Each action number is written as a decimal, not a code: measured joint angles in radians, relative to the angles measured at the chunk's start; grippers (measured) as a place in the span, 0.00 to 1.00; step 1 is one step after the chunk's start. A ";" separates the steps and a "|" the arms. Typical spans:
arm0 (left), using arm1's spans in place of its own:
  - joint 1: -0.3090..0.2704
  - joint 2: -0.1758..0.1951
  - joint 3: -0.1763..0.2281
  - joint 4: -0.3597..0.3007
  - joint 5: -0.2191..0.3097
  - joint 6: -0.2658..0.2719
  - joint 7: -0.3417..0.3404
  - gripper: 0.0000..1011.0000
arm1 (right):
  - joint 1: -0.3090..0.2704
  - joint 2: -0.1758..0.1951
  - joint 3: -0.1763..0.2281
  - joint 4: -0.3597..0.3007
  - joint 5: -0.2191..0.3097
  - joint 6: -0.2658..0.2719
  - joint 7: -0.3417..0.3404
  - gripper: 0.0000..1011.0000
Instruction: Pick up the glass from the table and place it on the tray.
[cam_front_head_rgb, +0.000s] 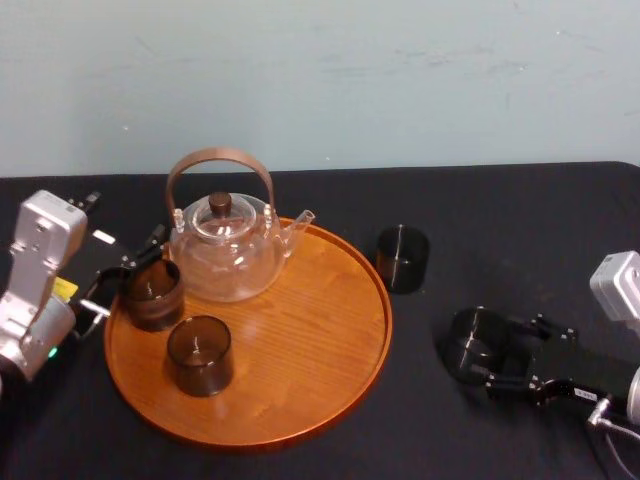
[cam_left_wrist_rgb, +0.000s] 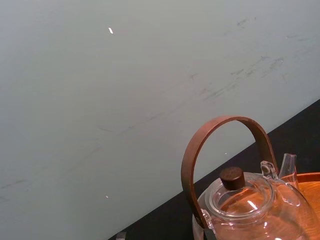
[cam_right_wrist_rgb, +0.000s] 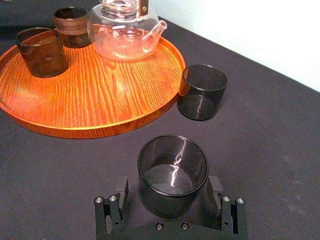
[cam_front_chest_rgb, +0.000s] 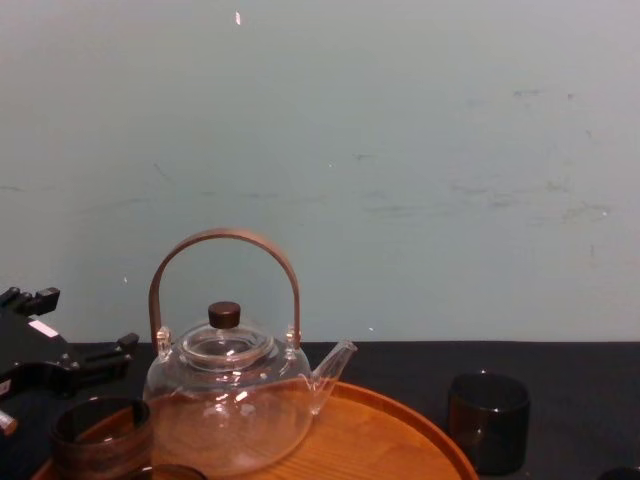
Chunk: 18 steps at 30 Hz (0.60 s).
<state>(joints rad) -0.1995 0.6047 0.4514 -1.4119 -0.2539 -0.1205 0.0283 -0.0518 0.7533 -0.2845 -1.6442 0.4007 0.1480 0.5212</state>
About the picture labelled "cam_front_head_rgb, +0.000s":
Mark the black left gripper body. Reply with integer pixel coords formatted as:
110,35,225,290
52,227,131,327

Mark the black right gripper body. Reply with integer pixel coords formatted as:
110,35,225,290
528,343,632,415

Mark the smoky glass cup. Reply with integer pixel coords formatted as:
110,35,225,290
165,315,234,398
123,258,187,333
441,307,517,385
375,225,431,295

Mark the round wooden tray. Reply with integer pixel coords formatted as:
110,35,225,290
103,217,394,448

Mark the glass lid with wooden knob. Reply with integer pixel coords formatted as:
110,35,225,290
192,192,259,242

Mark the black table cloth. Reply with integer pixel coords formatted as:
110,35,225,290
0,160,640,480

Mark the grey cable with silver plug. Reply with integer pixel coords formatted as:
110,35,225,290
585,394,640,480

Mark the glass teapot with wooden handle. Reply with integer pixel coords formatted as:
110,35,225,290
166,147,317,304

